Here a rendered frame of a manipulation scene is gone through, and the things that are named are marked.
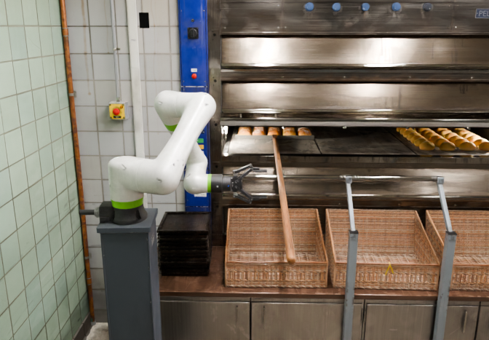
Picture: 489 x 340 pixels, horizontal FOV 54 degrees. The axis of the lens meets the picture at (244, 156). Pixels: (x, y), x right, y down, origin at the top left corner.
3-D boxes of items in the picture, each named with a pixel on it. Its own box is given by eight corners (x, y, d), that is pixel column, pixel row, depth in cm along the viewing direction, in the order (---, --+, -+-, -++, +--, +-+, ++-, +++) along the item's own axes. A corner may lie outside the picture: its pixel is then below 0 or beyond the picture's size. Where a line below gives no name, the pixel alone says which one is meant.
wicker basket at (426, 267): (322, 248, 304) (324, 207, 296) (412, 250, 301) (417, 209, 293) (332, 289, 257) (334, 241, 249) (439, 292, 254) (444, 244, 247)
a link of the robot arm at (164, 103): (171, 105, 202) (181, 84, 209) (145, 103, 206) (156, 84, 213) (185, 133, 216) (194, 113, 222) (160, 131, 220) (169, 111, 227)
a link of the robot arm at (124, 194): (137, 212, 181) (134, 164, 176) (103, 207, 187) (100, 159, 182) (156, 201, 193) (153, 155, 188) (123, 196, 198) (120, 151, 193)
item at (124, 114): (112, 117, 287) (111, 100, 284) (129, 117, 286) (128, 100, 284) (108, 119, 279) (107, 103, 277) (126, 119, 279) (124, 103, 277)
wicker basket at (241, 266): (227, 247, 304) (227, 207, 297) (316, 248, 304) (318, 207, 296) (223, 288, 257) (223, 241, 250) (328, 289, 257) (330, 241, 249)
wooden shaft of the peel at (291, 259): (295, 266, 159) (296, 258, 158) (287, 266, 159) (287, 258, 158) (276, 141, 324) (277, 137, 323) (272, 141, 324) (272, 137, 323)
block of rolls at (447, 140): (394, 130, 359) (395, 123, 358) (459, 131, 358) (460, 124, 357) (420, 151, 301) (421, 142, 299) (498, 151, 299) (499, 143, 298)
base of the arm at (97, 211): (76, 225, 184) (74, 210, 182) (86, 211, 198) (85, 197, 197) (144, 224, 185) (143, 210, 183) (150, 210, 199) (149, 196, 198)
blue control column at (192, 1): (215, 216, 506) (211, 2, 449) (230, 216, 505) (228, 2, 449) (188, 327, 320) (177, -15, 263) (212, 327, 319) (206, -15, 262)
